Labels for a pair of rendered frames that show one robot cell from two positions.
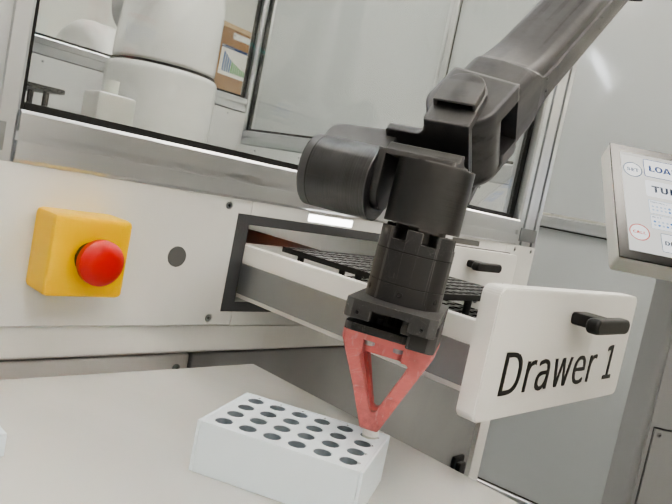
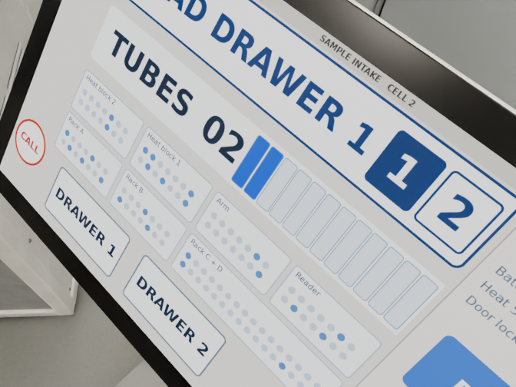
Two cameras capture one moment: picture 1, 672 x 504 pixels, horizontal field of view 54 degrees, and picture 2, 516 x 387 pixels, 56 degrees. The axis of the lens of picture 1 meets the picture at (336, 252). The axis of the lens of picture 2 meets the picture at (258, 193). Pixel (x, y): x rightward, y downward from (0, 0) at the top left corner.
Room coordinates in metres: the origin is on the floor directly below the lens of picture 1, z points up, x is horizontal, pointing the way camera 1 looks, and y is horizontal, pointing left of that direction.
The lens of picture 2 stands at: (1.25, -0.88, 1.38)
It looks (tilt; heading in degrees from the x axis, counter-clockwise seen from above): 60 degrees down; 35
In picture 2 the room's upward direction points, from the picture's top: 9 degrees clockwise
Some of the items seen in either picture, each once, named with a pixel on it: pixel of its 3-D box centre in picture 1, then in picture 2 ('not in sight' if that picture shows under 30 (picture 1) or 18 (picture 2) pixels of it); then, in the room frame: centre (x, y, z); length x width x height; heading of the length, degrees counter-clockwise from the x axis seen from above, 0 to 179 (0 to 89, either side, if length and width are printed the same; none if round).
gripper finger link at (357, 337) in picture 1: (386, 366); not in sight; (0.49, -0.06, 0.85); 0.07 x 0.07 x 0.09; 77
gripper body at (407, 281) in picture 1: (408, 277); not in sight; (0.49, -0.06, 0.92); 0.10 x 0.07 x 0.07; 167
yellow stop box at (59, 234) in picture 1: (81, 253); not in sight; (0.58, 0.22, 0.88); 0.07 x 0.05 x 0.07; 136
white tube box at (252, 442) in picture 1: (293, 452); not in sight; (0.47, 0.00, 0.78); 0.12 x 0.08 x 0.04; 74
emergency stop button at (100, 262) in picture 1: (97, 261); not in sight; (0.56, 0.20, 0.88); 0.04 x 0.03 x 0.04; 136
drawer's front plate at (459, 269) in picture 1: (462, 281); not in sight; (1.06, -0.21, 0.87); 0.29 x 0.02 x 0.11; 136
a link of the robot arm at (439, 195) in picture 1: (421, 195); not in sight; (0.49, -0.05, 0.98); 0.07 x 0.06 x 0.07; 66
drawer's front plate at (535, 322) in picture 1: (560, 347); not in sight; (0.61, -0.22, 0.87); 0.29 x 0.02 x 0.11; 136
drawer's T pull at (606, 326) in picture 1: (595, 322); not in sight; (0.59, -0.24, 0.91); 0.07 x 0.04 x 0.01; 136
